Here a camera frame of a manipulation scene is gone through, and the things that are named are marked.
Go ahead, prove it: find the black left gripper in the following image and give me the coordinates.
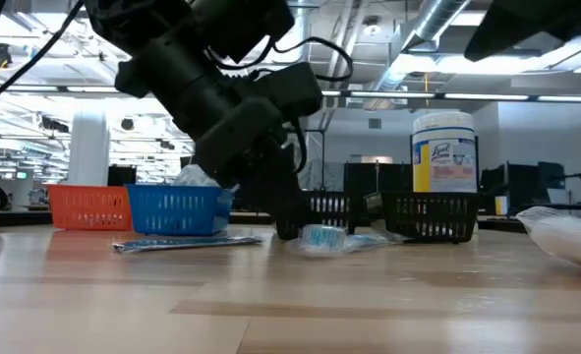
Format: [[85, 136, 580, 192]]
[[191, 96, 321, 241]]

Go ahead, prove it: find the small bagged blue floss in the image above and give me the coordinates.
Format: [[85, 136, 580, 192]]
[[284, 223, 410, 260]]

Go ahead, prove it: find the bag of white cotton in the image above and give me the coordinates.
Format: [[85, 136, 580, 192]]
[[171, 164, 222, 189]]

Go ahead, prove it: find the bagged black comb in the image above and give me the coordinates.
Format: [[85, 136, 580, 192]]
[[112, 234, 265, 256]]

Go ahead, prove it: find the blue plastic basket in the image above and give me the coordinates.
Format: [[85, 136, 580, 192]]
[[125, 184, 235, 237]]

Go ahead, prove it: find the bag of cotton swabs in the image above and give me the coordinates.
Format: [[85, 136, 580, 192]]
[[514, 206, 581, 270]]

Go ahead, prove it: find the black plastic basket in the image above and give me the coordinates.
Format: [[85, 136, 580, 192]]
[[273, 190, 359, 241], [363, 191, 482, 245]]

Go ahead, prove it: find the dark grey partition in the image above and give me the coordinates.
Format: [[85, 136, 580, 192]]
[[309, 160, 414, 193]]

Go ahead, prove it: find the overhead light strip bar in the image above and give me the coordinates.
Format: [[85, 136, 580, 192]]
[[0, 84, 581, 103]]

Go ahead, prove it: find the black desk monitor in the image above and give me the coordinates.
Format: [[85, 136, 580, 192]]
[[528, 160, 566, 192]]

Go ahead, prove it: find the Lysol wipes canister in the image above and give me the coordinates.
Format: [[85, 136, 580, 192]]
[[411, 111, 479, 195]]

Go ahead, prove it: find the black monitor back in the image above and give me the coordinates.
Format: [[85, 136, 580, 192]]
[[106, 164, 138, 188]]

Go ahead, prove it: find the orange plastic basket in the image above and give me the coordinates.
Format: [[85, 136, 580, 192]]
[[47, 184, 134, 231]]

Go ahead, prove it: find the white building column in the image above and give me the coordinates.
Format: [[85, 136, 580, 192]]
[[67, 107, 113, 187]]

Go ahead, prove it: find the silver ventilation duct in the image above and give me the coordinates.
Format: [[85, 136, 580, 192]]
[[292, 0, 316, 68], [363, 0, 471, 110]]

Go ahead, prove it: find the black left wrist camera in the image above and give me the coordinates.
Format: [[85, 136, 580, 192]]
[[248, 61, 324, 124]]

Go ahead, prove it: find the black aluminium table frame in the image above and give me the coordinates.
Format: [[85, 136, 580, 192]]
[[0, 209, 581, 235]]

